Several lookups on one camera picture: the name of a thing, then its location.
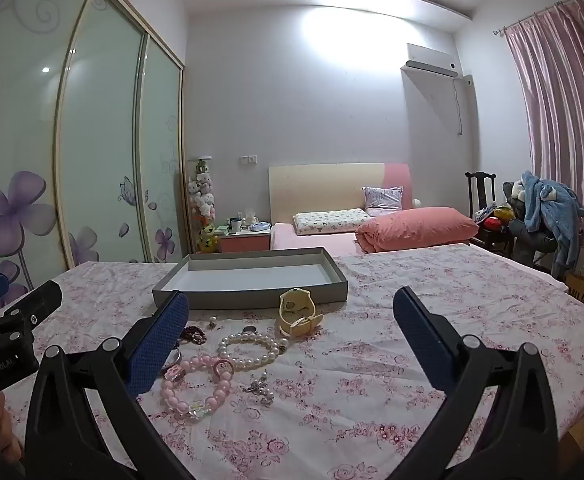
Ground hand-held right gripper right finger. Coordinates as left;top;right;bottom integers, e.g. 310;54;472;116
393;287;560;480

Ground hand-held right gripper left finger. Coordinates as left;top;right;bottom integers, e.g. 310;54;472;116
24;290;190;480

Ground pink bead bracelet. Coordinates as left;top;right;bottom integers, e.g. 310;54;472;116
161;354;235;418

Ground white pearl necklace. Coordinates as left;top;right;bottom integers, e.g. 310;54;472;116
217;332;290;372

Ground grey cardboard tray box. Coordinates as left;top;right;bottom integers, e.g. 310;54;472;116
152;246;349;310

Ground cream wrist watch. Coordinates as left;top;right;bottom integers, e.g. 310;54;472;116
278;287;324;338

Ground person's left hand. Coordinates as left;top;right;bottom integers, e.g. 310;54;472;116
0;392;25;466

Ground folded pink quilt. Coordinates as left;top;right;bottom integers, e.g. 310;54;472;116
356;207;480;254

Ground pink nightstand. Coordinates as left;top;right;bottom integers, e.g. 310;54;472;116
219;225;273;253

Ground colourful toys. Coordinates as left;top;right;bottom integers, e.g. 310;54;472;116
474;205;517;232

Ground stack of plush toys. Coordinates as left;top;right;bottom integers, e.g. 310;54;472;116
188;157;217;253

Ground purple patterned pillow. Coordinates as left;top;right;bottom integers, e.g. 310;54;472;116
362;186;403;216

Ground pink bed sheet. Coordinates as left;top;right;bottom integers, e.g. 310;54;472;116
270;221;367;252

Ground white patterned pillow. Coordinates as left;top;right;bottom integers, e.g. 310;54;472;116
293;208;373;236

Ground dark wooden chair with clothes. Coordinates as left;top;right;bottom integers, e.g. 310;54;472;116
514;171;584;268

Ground flower print sliding wardrobe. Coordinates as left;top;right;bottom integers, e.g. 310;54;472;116
0;0;187;311

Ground cream and pink headboard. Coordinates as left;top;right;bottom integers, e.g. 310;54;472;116
268;162;413;223

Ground pink curtain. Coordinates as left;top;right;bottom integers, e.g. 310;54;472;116
504;0;584;241

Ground white air conditioner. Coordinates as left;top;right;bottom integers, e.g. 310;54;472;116
406;42;460;77

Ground curtain rod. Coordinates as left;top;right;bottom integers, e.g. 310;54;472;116
494;0;582;36

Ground silver chain brooch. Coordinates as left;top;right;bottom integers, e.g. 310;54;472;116
242;374;275;406

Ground air conditioner cable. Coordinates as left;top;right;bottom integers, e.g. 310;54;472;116
453;77;466;136

